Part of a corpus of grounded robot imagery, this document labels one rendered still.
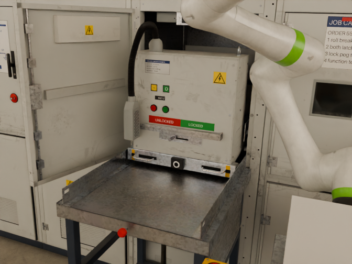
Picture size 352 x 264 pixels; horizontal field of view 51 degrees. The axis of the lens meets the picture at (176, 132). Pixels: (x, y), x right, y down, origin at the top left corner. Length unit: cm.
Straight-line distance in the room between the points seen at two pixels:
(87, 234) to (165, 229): 121
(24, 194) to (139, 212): 137
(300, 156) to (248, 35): 51
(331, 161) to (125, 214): 75
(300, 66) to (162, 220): 70
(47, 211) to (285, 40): 192
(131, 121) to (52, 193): 100
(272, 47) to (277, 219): 101
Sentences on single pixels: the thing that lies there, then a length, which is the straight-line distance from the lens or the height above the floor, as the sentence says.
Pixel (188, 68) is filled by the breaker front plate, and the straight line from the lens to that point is 162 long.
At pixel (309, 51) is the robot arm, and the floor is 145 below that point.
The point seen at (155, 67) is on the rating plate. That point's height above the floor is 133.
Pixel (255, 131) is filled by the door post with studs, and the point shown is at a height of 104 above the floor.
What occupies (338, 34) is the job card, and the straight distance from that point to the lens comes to 167.
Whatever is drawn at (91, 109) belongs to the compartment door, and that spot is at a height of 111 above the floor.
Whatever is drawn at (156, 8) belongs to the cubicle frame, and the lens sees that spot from 187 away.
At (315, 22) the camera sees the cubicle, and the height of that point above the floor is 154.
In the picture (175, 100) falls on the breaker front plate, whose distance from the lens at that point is 167.
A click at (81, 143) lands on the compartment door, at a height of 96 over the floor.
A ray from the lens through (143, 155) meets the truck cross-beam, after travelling 180.
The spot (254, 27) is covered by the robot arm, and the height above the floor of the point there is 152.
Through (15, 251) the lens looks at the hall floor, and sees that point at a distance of 285.
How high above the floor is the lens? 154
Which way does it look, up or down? 17 degrees down
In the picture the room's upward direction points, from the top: 2 degrees clockwise
